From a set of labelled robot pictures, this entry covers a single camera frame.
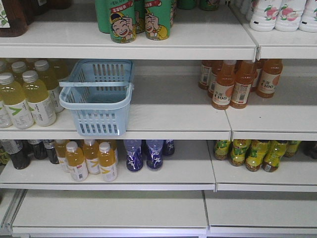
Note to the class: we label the light blue plastic basket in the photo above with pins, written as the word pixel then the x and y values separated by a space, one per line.
pixel 98 93

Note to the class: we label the blue sports drink bottle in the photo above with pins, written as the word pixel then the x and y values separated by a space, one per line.
pixel 134 160
pixel 154 159
pixel 168 147

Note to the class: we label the yellow orange drink bottle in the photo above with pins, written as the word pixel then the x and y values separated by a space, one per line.
pixel 60 148
pixel 76 161
pixel 90 150
pixel 107 162

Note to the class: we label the orange juice bottle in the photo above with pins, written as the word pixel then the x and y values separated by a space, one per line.
pixel 270 76
pixel 243 82
pixel 225 81

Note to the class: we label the yellow label iced tea bottle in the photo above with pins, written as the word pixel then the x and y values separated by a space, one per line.
pixel 238 152
pixel 272 158
pixel 258 150
pixel 292 148
pixel 221 149

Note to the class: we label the green cartoon tea can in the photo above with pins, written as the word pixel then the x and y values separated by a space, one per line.
pixel 157 19
pixel 122 21

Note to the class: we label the dark tea bottle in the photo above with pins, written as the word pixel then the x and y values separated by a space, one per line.
pixel 49 145
pixel 38 148
pixel 16 152

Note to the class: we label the pale green drink bottle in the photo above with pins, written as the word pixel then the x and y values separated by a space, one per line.
pixel 5 120
pixel 38 99
pixel 47 75
pixel 15 101

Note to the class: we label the white peach drink bottle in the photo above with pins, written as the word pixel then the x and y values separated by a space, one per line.
pixel 264 14
pixel 308 21
pixel 289 15

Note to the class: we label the plastic cola bottle red label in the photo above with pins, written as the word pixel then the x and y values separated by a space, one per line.
pixel 310 149

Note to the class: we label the brown tea bottle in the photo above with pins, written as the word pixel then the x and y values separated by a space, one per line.
pixel 13 21

